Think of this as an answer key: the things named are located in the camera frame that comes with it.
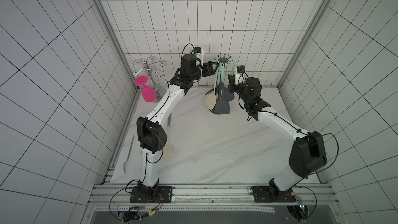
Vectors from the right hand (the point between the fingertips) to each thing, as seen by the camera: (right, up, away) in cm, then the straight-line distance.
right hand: (233, 71), depth 81 cm
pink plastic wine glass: (-49, -12, +10) cm, 52 cm away
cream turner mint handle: (-10, -16, +17) cm, 25 cm away
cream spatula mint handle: (-36, -45, +9) cm, 58 cm away
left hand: (-10, +2, -1) cm, 10 cm away
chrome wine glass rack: (-48, +5, +12) cm, 49 cm away
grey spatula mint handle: (-4, -19, +12) cm, 23 cm away
